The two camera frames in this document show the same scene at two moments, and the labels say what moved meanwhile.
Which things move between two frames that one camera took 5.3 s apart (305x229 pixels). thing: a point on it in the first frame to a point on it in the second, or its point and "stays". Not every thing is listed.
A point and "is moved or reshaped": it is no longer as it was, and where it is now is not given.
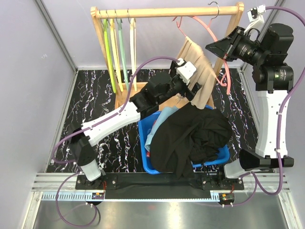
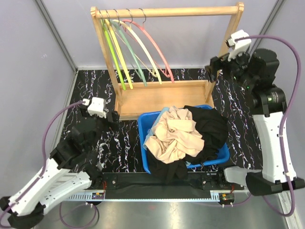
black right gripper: x=221 y=48 to x=222 y=62
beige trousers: x=206 y=74 to x=175 y=136
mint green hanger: x=119 y=23 to x=117 y=25
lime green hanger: x=106 y=28 to x=114 y=52
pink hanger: x=177 y=19 to x=143 y=27
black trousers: x=171 y=144 to x=173 y=172
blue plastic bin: x=144 y=124 stays
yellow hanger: x=114 y=36 is moved or reshaped
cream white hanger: x=133 y=29 to x=143 y=46
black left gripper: x=186 y=91 to x=110 y=125
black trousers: x=212 y=130 stays
